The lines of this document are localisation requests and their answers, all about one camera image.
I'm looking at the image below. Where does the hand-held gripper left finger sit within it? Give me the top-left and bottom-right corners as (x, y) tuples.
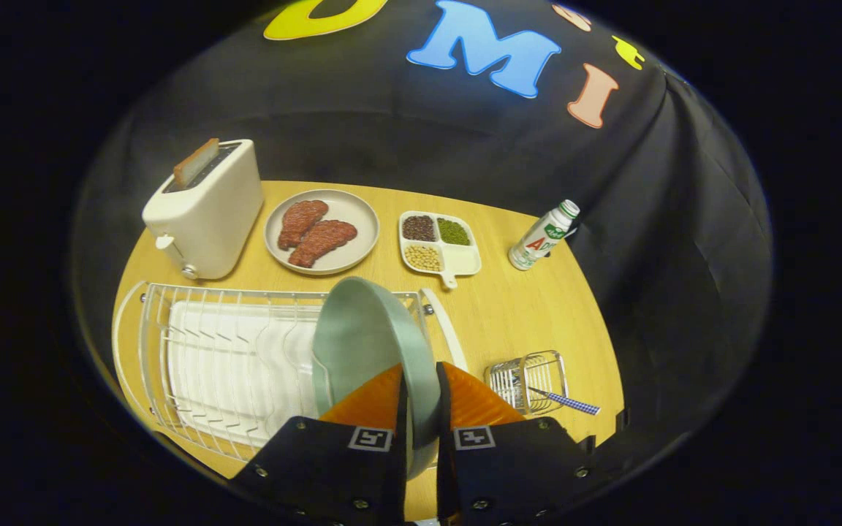
(227, 363), (411, 526)

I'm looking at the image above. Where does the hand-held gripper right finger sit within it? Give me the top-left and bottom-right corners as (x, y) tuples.
(436, 361), (597, 526)

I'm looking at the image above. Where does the pale green plate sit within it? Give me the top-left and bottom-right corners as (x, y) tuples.
(311, 276), (442, 481)

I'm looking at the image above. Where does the metal wire basket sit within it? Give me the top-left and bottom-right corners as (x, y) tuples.
(485, 351), (569, 416)

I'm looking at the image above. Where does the spoon with checkered handle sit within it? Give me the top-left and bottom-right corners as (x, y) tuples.
(527, 386), (602, 416)

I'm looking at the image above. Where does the white wire dish rack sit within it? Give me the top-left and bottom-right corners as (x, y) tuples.
(112, 281), (469, 462)

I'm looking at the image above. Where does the white divided dish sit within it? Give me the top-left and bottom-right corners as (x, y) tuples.
(398, 210), (482, 290)

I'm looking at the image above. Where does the beige round plate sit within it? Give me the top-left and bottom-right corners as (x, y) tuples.
(264, 189), (381, 276)

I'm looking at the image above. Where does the yellow soybean pile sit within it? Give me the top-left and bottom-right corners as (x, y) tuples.
(405, 245), (442, 272)

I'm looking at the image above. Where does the white drain tray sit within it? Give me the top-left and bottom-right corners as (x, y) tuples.
(167, 301), (323, 446)

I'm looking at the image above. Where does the green bean pile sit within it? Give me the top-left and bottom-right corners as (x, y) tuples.
(437, 218), (471, 246)

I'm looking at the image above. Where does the dark red bean pile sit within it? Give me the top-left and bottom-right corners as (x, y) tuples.
(402, 216), (436, 243)

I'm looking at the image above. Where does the red meat slice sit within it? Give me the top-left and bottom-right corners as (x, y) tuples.
(277, 199), (330, 251)
(288, 219), (358, 269)

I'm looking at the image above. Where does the white drink bottle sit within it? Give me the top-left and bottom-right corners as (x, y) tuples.
(508, 199), (581, 272)

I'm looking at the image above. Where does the white toaster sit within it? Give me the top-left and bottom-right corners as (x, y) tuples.
(142, 139), (265, 281)

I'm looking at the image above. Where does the black backdrop cloth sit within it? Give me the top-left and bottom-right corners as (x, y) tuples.
(74, 0), (773, 468)

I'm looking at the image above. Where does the toast slice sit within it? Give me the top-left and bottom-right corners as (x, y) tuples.
(173, 138), (221, 189)

